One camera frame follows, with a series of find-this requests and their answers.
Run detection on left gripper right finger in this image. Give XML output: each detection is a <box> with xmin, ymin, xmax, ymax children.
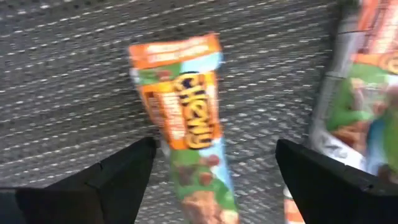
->
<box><xmin>275</xmin><ymin>138</ymin><xmax>398</xmax><ymax>224</ymax></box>

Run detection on grey woven table mat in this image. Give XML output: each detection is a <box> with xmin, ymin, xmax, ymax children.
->
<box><xmin>0</xmin><ymin>0</ymin><xmax>361</xmax><ymax>224</ymax></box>

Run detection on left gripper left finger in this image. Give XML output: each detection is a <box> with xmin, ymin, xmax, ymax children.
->
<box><xmin>0</xmin><ymin>136</ymin><xmax>158</xmax><ymax>224</ymax></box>

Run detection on orange brown granola bar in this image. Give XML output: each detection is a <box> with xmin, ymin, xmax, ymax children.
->
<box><xmin>282</xmin><ymin>185</ymin><xmax>306</xmax><ymax>224</ymax></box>

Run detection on orange green Chewy bar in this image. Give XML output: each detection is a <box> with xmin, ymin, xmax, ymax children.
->
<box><xmin>308</xmin><ymin>0</ymin><xmax>398</xmax><ymax>185</ymax></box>
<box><xmin>128</xmin><ymin>32</ymin><xmax>241</xmax><ymax>224</ymax></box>

